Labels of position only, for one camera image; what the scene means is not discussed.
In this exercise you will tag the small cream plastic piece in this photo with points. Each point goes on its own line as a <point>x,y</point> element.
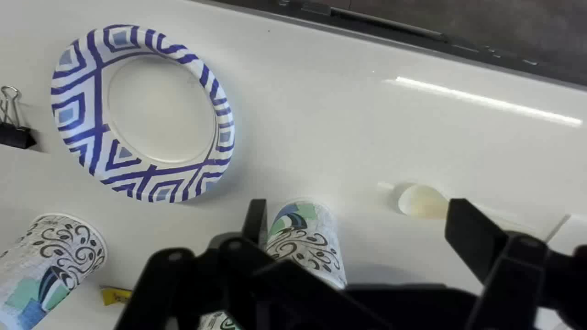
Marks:
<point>423,203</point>

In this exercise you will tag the black binder clip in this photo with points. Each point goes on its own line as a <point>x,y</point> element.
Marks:
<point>16,137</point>

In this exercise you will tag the small yellow packet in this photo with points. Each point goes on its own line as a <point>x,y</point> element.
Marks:
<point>115,296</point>

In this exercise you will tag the patterned paper cup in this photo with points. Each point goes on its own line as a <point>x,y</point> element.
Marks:
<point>217,322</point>
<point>49,269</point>
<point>305,239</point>

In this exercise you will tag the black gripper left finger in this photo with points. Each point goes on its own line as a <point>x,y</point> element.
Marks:
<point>203,287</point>

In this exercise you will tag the blue patterned paper plate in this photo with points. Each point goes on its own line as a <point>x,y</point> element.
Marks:
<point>80,111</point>

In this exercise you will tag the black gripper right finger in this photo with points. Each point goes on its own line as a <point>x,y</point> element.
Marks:
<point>526,282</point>

